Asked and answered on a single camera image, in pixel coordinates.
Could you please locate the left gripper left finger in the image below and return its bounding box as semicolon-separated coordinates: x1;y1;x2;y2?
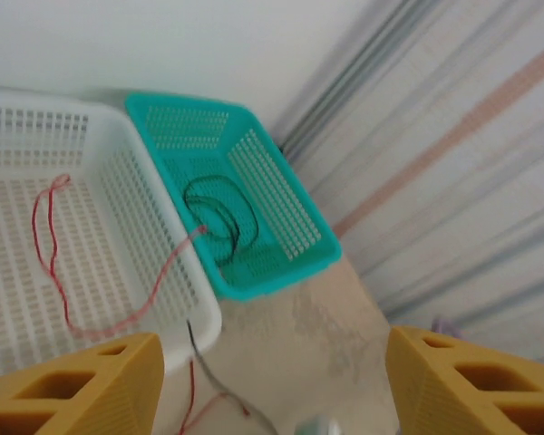
0;332;166;435

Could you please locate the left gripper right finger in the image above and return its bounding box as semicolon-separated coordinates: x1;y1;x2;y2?
384;325;544;435

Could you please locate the red cable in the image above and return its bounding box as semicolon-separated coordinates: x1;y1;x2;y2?
178;356;252;435
30;173;210;341

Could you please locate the black cable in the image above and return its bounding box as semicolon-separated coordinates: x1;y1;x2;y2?
186;318;278;435
181;175;260;269

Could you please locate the teal plastic basket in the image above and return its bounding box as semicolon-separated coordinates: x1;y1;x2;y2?
124;91;344;304

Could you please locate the white plastic basket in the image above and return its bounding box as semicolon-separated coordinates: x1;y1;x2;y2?
0;85;224;378

